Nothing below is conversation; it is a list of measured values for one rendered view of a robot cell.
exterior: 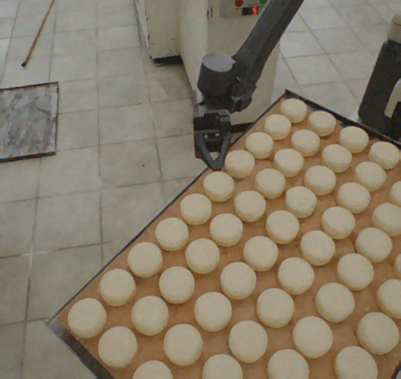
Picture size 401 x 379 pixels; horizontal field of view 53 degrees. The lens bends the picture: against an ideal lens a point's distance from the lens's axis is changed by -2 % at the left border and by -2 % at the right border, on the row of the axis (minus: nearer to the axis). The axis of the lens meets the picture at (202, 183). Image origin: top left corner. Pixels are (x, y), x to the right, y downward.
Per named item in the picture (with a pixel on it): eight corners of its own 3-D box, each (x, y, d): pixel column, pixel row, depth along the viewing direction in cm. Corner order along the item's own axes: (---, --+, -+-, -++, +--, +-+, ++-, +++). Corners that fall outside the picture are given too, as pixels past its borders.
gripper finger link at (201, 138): (196, 163, 68) (192, 124, 74) (198, 189, 74) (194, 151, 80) (236, 159, 68) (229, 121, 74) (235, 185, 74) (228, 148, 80)
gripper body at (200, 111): (192, 119, 71) (190, 92, 76) (195, 158, 79) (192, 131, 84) (230, 116, 71) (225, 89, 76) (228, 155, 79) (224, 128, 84)
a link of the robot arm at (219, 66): (250, 107, 86) (221, 84, 89) (267, 61, 77) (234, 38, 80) (211, 128, 80) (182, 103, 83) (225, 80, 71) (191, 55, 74)
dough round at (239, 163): (235, 183, 69) (236, 176, 67) (219, 164, 71) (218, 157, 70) (260, 170, 70) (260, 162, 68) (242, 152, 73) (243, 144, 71)
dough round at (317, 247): (302, 232, 62) (304, 226, 61) (335, 242, 61) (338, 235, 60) (294, 260, 60) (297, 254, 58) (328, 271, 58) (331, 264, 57)
